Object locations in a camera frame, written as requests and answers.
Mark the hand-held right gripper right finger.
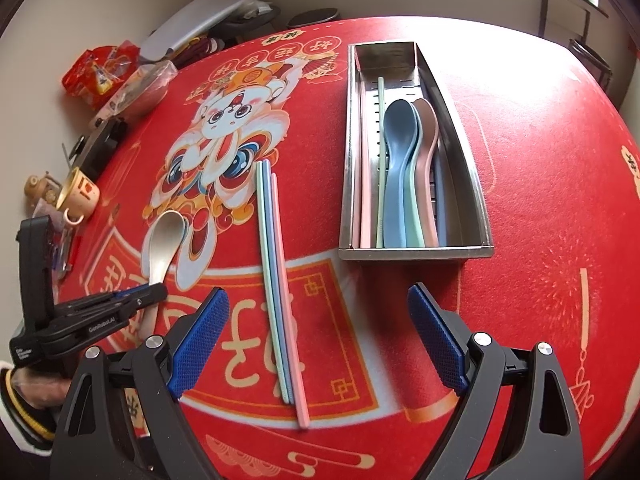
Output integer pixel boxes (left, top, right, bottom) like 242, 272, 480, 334
406, 282, 583, 480

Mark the beige spoon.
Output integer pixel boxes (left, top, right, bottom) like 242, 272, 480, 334
141, 211, 187, 338

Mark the brown teapot figurine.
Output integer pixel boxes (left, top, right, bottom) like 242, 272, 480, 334
25, 172, 63, 202

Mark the black round stool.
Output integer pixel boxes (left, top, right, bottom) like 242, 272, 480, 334
569, 39, 614, 93
286, 7, 341, 31

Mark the blue spoon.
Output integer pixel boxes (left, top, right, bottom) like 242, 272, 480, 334
382, 99, 425, 249

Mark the black chair seat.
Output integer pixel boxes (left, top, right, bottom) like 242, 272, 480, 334
220, 4, 282, 44

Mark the blue chopstick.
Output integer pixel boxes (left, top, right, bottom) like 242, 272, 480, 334
263, 159, 295, 402
434, 145, 448, 247

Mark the person's left forearm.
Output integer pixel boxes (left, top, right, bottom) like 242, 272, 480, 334
0, 367, 57, 456

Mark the clear plastic container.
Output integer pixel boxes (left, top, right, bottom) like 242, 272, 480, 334
90, 60, 178, 131

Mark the person's left hand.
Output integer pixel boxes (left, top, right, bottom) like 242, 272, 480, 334
12, 367, 73, 411

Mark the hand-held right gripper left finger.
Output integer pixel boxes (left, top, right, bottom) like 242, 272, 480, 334
50, 287, 231, 480

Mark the pink spoon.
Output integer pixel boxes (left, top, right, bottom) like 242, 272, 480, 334
412, 98, 441, 247

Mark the green spoon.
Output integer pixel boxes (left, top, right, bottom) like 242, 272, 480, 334
405, 105, 426, 248

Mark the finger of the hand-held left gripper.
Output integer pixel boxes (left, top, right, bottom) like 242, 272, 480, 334
55, 284, 151, 313
75, 283, 169, 324

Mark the dark wooden chair back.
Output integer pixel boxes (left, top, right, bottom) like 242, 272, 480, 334
540, 0, 594, 44

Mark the red printed tablecloth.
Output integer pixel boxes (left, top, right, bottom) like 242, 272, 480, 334
55, 17, 640, 480

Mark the black box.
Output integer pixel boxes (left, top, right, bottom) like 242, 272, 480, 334
75, 117, 129, 183

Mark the blue printed packet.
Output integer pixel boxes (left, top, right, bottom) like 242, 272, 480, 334
50, 230, 77, 281

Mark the purple cup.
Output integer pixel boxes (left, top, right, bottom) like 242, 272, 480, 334
32, 200, 66, 222

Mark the red and black cloth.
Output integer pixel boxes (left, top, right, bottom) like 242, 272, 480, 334
170, 35, 224, 67

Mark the red snack bag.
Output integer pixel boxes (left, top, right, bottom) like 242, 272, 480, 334
61, 45, 141, 111

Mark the pink chopstick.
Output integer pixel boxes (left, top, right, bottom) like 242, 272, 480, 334
360, 82, 372, 249
271, 173, 310, 429

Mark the stainless steel utensil tray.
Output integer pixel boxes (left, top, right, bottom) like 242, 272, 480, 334
338, 41, 494, 261

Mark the yellow mug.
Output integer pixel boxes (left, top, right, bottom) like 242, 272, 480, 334
56, 167, 101, 224

